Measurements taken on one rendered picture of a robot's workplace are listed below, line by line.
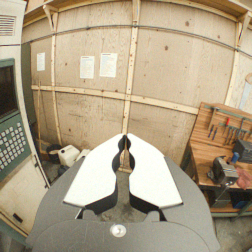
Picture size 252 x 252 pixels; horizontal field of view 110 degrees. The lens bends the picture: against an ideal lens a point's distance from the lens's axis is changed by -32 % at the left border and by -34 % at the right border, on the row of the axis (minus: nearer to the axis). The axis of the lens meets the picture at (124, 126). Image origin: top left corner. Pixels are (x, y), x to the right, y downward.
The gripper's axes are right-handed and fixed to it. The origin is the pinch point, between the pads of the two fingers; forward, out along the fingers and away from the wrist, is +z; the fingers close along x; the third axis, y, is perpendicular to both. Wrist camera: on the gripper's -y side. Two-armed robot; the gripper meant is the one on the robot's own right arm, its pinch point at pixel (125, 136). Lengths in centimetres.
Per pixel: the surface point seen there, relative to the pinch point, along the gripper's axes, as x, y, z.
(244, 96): 144, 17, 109
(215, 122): 102, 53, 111
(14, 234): -42, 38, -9
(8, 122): -72, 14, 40
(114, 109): -20, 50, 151
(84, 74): -58, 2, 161
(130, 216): -1, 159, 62
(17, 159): -76, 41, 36
